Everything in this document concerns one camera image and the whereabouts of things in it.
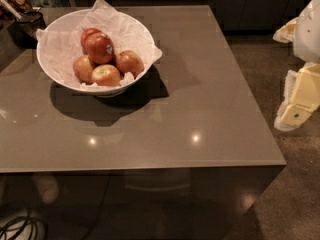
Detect red apple with sticker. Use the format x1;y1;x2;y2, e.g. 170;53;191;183
85;32;114;64

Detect front yellow-red apple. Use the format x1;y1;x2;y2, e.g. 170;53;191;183
92;64;121;86

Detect yellow-red apple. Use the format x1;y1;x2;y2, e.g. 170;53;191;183
92;64;121;86
73;55;96;84

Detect black cables on floor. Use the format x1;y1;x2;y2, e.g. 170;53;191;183
0;213;48;240

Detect white ceramic bowl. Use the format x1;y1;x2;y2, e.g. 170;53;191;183
35;8;157;98

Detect black basket with items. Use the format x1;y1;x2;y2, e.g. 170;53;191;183
0;0;46;49

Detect left yellow-red apple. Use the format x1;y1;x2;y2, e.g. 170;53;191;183
73;55;96;84

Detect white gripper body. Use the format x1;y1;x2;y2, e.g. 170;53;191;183
293;0;320;63

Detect red apple at back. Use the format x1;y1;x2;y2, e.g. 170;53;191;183
81;28;100;49

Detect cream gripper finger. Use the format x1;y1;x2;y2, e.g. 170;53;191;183
273;18;298;43
274;62;320;131

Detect right red apple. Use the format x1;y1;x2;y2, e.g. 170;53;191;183
116;50;144;77

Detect white crumpled paper liner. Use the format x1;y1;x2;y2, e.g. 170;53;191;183
35;0;164;92

